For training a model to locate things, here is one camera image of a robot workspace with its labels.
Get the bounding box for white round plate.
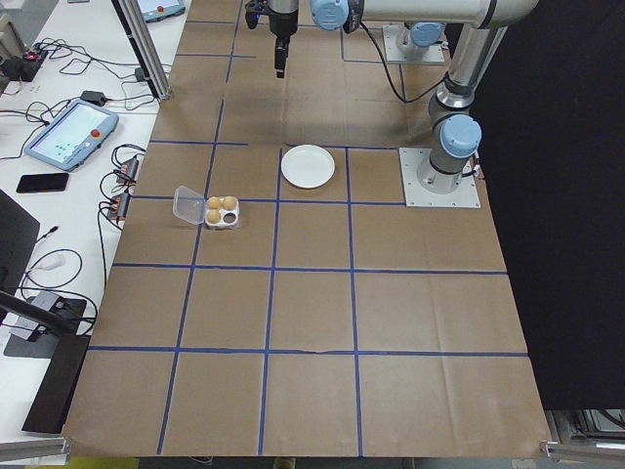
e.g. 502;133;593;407
280;144;337;190

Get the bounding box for clear plastic egg carton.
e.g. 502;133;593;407
173;184;242;230

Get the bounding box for blue grey teach pendant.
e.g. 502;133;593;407
136;0;187;23
22;97;121;173

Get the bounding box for black orange USB hub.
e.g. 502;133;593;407
104;192;133;221
114;154;143;186

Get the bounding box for black power strip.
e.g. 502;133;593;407
19;46;50;74

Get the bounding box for black smartphone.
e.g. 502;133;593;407
16;172;70;194

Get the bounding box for beige equipment box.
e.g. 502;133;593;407
0;8;26;64

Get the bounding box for small white device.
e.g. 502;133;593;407
31;253;67;273

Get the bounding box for black monitor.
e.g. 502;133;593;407
0;189;41;297

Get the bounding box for dark grey docking box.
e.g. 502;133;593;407
28;290;67;312

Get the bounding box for black monitor stand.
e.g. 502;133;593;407
0;287;89;338

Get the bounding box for black flat panel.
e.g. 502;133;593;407
21;334;93;435

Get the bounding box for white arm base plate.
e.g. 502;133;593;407
381;23;451;65
398;146;482;209

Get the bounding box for aluminium gantry post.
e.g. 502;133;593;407
110;0;173;102

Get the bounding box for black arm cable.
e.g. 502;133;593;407
341;9;443;104

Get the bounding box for black hub cable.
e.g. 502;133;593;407
95;197;123;321

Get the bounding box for black frame cover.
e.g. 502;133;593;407
476;0;625;411

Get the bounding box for aluminium table rail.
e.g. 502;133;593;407
0;436;73;468
539;439;625;463

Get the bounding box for metal frame bars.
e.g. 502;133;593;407
545;408;625;443

